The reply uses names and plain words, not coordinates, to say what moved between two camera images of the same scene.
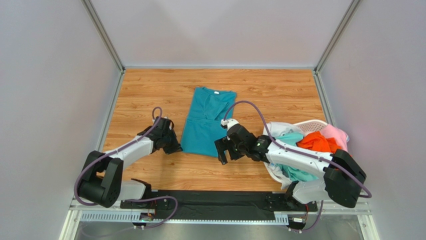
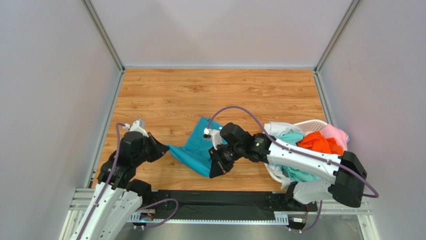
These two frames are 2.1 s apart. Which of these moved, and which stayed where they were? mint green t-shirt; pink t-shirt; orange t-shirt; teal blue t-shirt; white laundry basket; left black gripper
Moved: left black gripper; teal blue t-shirt
Stayed: orange t-shirt; mint green t-shirt; white laundry basket; pink t-shirt
